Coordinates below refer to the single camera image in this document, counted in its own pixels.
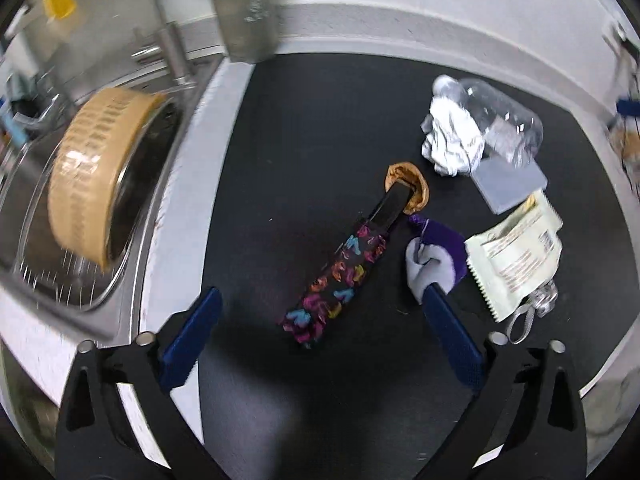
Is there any brown nut shell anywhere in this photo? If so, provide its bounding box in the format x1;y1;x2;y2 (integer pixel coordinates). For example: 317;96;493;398
384;161;431;215

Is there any metal faucet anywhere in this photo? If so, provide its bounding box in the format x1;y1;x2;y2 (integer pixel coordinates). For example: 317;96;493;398
132;0;198;91

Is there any pale green packet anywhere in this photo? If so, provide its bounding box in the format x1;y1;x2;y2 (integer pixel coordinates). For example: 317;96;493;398
465;190;565;323

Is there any beige perforated plastic basket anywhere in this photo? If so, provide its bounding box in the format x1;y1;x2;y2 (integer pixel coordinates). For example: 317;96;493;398
47;87;168;268

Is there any crumpled white paper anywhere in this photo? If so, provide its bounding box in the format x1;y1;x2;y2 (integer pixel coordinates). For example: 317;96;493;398
420;75;486;178

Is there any purple and grey sock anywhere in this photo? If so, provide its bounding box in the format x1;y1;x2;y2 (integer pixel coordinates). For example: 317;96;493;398
405;212;468;306

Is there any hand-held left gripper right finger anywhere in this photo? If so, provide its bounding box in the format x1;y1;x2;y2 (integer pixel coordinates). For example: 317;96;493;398
415;284;588;480

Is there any clear plastic container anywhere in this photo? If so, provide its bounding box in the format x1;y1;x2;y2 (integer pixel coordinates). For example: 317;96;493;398
202;0;281;63

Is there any folded colourful print umbrella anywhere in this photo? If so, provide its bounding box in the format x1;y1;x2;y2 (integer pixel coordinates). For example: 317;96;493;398
280;182;416;351

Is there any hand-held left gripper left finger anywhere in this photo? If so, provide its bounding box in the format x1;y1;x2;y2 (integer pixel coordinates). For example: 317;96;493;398
55;287;231;480

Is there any translucent plastic box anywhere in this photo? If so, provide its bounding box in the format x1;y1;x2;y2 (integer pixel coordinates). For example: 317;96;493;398
470;155;548;216

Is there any silver ribbon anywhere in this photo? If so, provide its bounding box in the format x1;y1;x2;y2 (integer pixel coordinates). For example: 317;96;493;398
505;280;558;346

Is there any clear plastic bottle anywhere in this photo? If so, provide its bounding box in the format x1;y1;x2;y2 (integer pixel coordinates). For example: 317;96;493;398
432;76;545;168

